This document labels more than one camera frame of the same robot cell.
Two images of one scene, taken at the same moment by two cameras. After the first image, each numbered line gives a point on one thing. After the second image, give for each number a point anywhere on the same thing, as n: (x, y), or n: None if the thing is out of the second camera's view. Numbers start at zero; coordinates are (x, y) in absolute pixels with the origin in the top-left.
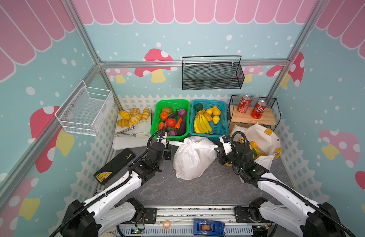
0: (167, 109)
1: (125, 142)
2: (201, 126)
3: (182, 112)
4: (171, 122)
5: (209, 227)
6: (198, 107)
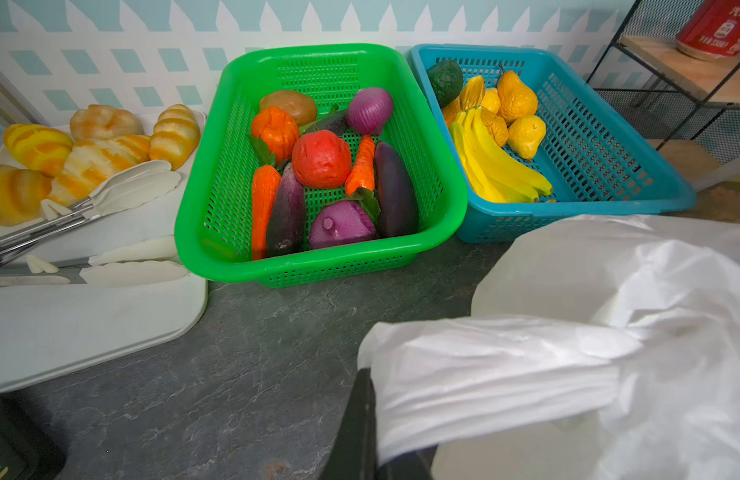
0: (300, 105)
1: (37, 335)
2: (496, 174)
3: (369, 110)
4: (321, 159)
5: None
6: (447, 79)
